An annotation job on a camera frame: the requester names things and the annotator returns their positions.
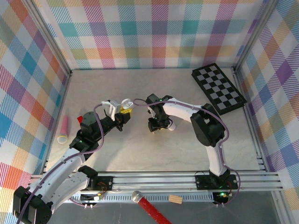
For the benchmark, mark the white round earbud case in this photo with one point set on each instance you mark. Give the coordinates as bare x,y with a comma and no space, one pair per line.
127,102

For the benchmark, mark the white oval earbud case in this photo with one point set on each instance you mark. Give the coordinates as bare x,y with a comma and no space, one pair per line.
172,127

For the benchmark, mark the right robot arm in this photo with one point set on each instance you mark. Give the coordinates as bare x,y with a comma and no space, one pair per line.
208,126

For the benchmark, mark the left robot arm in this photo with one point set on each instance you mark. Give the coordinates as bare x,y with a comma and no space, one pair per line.
58,177

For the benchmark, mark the red plastic block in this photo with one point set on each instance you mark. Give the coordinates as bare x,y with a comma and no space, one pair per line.
80,119

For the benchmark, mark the pink toy microphone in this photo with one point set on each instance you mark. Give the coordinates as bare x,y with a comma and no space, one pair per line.
64,126

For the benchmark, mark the black checkered chessboard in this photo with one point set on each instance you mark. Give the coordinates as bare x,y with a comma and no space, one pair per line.
217,86

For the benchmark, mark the small wooden block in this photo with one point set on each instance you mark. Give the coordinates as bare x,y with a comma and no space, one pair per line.
175,199

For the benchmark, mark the red glitter microphone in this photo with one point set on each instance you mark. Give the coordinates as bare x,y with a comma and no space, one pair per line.
149,207

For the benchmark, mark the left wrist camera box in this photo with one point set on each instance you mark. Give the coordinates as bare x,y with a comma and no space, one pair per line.
114,109

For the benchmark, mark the aluminium side rail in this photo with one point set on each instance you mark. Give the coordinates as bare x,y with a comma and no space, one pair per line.
63,93
248,112

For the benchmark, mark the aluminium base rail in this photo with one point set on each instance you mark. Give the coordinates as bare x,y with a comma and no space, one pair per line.
151,183

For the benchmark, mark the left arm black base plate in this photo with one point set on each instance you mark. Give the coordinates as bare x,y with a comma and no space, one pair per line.
105,182

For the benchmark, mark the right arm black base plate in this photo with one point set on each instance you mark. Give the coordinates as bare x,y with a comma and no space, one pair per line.
203,183

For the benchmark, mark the aluminium corner post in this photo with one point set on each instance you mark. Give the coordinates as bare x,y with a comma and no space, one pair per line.
254,35
50,35

